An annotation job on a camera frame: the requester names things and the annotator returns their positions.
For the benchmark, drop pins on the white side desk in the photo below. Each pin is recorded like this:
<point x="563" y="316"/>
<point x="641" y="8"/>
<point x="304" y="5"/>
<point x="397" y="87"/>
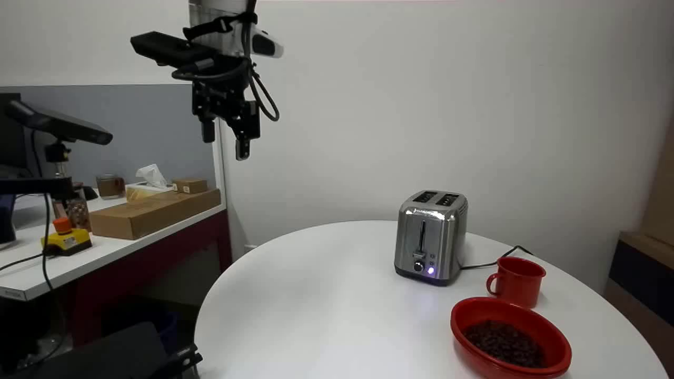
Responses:
<point x="111" y="269"/>

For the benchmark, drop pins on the red mug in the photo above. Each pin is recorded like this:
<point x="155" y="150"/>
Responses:
<point x="516" y="281"/>

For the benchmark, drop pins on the tissue box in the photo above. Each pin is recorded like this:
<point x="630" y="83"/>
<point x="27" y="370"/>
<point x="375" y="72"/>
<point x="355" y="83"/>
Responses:
<point x="149" y="182"/>

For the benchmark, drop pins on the stainless steel toaster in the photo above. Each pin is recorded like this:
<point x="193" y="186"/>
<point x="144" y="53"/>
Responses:
<point x="431" y="236"/>

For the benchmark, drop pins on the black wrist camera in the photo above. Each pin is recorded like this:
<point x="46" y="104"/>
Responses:
<point x="168" y="50"/>

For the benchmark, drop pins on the red bowl with coffee beans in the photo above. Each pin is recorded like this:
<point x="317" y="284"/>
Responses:
<point x="506" y="342"/>

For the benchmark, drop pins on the black camera on stand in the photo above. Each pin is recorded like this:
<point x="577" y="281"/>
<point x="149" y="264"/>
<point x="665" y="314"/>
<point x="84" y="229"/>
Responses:
<point x="65" y="129"/>

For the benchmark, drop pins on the small brown box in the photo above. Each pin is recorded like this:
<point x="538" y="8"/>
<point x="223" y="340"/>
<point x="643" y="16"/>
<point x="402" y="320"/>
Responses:
<point x="111" y="186"/>

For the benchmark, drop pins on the flat cardboard box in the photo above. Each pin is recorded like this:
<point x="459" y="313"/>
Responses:
<point x="149" y="215"/>

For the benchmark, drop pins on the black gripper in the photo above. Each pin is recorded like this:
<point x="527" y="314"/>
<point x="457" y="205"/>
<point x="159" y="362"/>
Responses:
<point x="226" y="99"/>

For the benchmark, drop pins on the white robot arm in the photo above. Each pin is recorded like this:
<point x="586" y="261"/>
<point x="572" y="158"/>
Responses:
<point x="230" y="30"/>

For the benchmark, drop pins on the small cardboard box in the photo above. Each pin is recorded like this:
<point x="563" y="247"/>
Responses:
<point x="190" y="186"/>

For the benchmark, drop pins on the wooden cabinet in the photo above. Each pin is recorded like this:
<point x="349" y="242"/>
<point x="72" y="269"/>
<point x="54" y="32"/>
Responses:
<point x="641" y="276"/>

